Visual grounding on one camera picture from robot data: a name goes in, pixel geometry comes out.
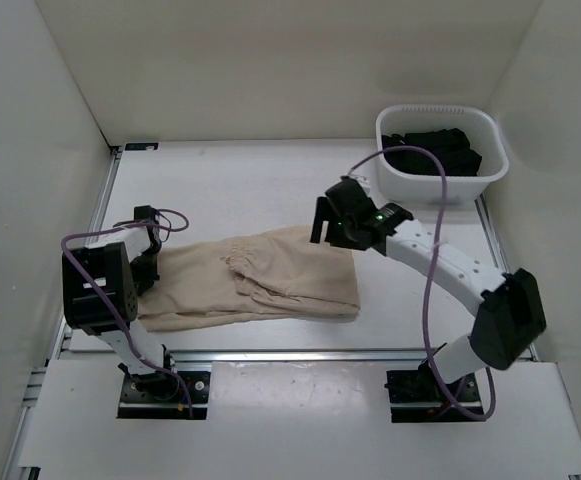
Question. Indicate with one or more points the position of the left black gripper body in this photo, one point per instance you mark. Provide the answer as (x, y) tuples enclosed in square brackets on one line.
[(144, 267)]

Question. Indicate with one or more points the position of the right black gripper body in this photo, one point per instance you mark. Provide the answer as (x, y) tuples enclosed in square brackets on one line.
[(338, 232)]

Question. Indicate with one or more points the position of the beige trousers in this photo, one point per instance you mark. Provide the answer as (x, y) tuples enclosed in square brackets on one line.
[(271, 275)]

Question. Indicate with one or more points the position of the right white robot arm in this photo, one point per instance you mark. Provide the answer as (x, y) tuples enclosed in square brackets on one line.
[(507, 307)]

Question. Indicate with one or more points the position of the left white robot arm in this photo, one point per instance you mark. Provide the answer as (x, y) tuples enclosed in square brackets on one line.
[(100, 298)]

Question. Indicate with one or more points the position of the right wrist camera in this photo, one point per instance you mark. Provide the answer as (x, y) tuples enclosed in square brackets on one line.
[(347, 197)]

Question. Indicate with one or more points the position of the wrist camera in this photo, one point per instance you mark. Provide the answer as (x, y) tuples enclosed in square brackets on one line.
[(347, 197), (145, 214)]

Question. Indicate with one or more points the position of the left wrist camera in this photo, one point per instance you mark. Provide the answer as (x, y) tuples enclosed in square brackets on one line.
[(145, 214)]

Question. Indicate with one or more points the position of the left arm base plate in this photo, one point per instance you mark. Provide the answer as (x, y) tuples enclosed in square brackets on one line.
[(161, 397)]

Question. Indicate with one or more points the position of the aluminium frame rail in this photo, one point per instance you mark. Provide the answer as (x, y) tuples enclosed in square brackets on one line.
[(353, 355)]

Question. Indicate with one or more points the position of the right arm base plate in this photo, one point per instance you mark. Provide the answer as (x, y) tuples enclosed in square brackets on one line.
[(415, 397)]

